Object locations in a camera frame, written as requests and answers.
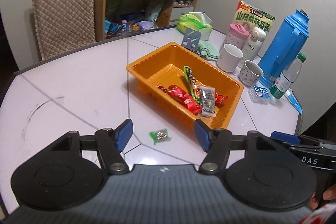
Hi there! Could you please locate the blue flat packet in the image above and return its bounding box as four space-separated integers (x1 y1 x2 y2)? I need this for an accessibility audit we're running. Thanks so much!
284 89 303 115

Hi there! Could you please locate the clear toothpick box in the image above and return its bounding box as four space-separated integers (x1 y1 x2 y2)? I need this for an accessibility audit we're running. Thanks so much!
248 85 272 105

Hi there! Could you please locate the pink lidded cup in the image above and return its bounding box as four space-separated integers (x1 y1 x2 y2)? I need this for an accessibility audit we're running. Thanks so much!
223 23 249 50

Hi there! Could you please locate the white miffy bottle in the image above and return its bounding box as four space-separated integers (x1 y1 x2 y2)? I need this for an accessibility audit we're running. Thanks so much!
238 27 266 68

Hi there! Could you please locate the red chip packet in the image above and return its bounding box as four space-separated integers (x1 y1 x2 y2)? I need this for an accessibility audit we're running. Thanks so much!
168 85 189 103

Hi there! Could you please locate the sunflower seed bag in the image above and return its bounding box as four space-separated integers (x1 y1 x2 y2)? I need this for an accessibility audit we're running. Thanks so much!
232 1 276 34

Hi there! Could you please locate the dark red snack packet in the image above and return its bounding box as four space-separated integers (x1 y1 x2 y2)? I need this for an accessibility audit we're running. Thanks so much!
156 85 168 94

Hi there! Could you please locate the small red packet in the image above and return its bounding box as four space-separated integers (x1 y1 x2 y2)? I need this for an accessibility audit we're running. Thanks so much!
183 94 202 115

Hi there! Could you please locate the blue thermos jug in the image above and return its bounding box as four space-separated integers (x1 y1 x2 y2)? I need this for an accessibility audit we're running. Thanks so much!
259 10 309 88

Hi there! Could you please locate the green cloth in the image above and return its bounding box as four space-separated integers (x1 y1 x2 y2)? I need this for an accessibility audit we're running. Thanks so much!
197 40 219 61

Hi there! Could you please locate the green tissue pack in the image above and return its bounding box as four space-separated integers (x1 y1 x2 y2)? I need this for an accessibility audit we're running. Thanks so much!
177 12 213 41

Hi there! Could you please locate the orange plastic tray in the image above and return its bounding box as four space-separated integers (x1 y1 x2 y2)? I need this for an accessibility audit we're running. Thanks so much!
126 42 244 129

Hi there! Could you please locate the grey phone stand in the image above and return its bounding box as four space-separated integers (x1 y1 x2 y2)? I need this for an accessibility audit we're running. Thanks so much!
181 28 201 53

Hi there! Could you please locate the grey silver snack packet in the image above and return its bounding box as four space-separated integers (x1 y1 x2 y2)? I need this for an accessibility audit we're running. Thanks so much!
201 86 216 118

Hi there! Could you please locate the small green candy packet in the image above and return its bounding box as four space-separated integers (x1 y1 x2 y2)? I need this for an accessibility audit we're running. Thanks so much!
149 128 171 145

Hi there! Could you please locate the green cap water bottle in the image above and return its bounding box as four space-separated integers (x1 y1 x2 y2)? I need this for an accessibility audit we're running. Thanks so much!
269 52 306 99

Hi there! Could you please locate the green tube snack packet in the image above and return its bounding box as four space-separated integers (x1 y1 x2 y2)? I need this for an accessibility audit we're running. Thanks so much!
183 66 201 104

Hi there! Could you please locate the patterned mug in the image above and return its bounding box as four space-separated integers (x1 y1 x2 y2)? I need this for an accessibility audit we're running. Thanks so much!
238 60 264 87

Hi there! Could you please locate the person's right hand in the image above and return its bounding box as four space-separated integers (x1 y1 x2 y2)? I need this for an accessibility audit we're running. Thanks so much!
308 184 336 210

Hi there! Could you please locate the wooden shelf unit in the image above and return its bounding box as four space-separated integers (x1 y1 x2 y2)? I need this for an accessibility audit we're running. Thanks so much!
94 0 198 42

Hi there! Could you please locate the quilted beige chair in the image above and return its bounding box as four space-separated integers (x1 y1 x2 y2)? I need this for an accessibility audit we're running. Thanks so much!
32 0 96 60

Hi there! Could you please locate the white mug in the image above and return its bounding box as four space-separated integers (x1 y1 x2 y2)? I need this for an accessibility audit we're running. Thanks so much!
217 44 243 73

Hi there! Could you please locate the tiny red candy packet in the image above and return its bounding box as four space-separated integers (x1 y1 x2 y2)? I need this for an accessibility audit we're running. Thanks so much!
215 92 228 105

